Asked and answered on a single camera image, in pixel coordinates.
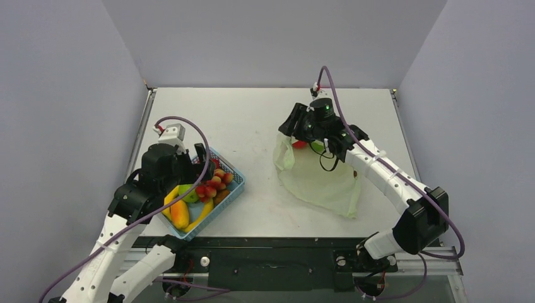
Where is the green fake lime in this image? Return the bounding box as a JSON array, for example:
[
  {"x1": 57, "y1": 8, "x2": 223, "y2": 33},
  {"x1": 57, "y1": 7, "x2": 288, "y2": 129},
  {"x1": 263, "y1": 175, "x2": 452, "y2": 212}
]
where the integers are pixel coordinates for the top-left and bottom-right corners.
[
  {"x1": 179, "y1": 184, "x2": 199, "y2": 203},
  {"x1": 309, "y1": 141, "x2": 325, "y2": 155}
]

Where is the red fake fruit piece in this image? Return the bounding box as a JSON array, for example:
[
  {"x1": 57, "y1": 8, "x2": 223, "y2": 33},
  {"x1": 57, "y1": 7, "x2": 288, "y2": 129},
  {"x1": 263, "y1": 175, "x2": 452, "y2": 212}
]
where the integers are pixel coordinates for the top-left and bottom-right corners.
[{"x1": 291, "y1": 140, "x2": 309, "y2": 149}]

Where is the light green plastic bag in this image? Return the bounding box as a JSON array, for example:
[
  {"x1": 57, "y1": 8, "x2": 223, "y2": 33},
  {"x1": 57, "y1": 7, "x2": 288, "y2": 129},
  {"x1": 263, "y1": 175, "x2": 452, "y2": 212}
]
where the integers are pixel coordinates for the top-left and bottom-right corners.
[{"x1": 273, "y1": 133, "x2": 363, "y2": 218}]

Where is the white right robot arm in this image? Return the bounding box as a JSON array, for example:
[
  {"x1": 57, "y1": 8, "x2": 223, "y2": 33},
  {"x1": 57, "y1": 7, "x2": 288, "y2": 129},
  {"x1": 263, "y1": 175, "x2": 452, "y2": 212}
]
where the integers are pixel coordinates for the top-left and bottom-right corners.
[{"x1": 278, "y1": 98, "x2": 449, "y2": 270}]

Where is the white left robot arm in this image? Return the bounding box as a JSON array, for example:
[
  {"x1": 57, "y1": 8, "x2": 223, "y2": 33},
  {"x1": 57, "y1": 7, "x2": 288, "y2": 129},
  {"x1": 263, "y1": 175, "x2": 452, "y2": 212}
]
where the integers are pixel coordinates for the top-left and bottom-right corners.
[{"x1": 49, "y1": 143, "x2": 214, "y2": 302}]

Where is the orange fake mango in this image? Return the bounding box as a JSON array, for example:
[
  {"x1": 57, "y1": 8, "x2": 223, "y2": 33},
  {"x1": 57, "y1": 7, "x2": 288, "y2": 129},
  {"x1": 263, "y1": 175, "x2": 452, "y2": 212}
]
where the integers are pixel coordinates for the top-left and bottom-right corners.
[{"x1": 170, "y1": 200, "x2": 190, "y2": 230}]

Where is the red fake tomato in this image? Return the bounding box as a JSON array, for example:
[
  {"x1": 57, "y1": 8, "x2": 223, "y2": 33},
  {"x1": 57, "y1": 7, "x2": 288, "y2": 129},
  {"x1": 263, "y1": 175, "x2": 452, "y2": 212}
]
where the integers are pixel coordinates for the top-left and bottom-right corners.
[{"x1": 210, "y1": 158, "x2": 221, "y2": 169}]

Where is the brown fake kiwi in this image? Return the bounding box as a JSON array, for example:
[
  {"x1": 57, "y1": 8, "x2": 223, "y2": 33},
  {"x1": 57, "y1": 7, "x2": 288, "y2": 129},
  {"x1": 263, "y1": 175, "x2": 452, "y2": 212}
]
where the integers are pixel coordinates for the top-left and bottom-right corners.
[{"x1": 213, "y1": 189, "x2": 230, "y2": 206}]

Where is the light blue perforated basket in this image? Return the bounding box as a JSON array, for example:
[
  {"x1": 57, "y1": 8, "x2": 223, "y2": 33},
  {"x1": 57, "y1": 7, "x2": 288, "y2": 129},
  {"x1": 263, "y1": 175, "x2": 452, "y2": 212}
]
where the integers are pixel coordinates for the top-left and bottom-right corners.
[{"x1": 162, "y1": 149, "x2": 245, "y2": 241}]

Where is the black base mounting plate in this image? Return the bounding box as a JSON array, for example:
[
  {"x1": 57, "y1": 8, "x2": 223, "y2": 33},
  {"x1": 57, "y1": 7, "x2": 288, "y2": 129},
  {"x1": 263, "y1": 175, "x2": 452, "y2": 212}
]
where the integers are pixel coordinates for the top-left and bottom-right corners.
[{"x1": 126, "y1": 235, "x2": 404, "y2": 296}]

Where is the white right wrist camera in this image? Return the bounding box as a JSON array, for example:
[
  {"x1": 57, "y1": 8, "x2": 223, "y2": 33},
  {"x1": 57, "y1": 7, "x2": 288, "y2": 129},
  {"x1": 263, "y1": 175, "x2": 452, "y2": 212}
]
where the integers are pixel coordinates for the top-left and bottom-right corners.
[{"x1": 309, "y1": 81, "x2": 332, "y2": 110}]

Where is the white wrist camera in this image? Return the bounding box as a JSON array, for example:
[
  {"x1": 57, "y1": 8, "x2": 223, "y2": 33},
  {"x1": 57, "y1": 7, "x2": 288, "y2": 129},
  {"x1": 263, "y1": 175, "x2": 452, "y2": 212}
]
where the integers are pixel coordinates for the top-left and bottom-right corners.
[
  {"x1": 153, "y1": 123, "x2": 186, "y2": 155},
  {"x1": 309, "y1": 81, "x2": 332, "y2": 110}
]

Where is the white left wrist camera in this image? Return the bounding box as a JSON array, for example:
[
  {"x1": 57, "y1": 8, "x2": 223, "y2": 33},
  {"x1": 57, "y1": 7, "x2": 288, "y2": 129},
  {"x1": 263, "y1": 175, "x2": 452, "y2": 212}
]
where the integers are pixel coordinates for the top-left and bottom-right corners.
[{"x1": 153, "y1": 123, "x2": 186, "y2": 155}]

